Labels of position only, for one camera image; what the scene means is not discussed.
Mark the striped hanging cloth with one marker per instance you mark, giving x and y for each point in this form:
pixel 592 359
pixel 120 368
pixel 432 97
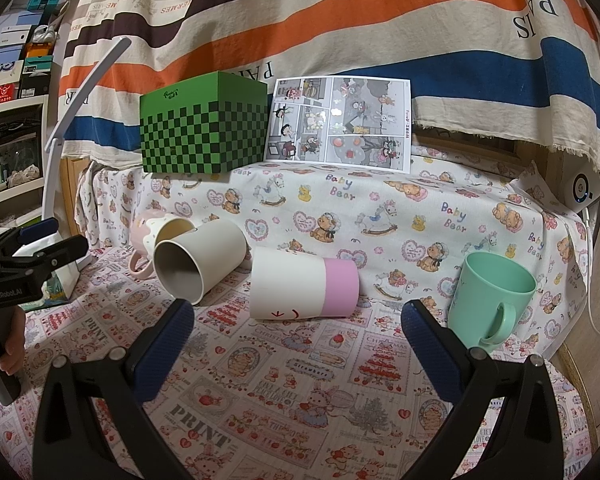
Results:
pixel 522 70

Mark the white and pink cup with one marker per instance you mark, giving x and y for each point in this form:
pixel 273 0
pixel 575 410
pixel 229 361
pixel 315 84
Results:
pixel 292 286

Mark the mint green mug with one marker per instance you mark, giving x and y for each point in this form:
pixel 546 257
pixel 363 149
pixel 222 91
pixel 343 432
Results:
pixel 489 299

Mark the white desk lamp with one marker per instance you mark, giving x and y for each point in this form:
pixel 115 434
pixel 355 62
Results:
pixel 55 144

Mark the bear print tablecloth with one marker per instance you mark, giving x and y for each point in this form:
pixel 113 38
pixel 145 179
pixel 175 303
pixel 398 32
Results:
pixel 297 367

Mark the green checkered box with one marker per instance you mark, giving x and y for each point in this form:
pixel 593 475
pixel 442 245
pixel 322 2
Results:
pixel 209 124

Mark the comic sticker sheet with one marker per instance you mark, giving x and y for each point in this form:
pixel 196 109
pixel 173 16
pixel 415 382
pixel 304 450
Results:
pixel 363 122

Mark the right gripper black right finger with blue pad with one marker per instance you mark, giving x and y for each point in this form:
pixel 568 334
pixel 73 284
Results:
pixel 526 441

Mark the white round-button device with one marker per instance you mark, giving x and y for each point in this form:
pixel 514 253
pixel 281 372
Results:
pixel 581 187

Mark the person's left hand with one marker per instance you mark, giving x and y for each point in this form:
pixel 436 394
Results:
pixel 12 360

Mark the cream white cup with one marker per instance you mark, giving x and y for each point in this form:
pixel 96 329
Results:
pixel 191 264

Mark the white shelf with boxes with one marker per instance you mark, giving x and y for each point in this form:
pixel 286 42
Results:
pixel 29 31

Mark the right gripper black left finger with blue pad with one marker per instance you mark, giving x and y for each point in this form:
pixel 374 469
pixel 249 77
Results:
pixel 69 442

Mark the pink white mug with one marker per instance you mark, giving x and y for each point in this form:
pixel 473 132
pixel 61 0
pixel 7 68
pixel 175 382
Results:
pixel 148 229

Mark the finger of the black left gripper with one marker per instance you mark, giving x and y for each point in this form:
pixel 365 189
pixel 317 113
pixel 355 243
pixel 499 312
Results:
pixel 44 251

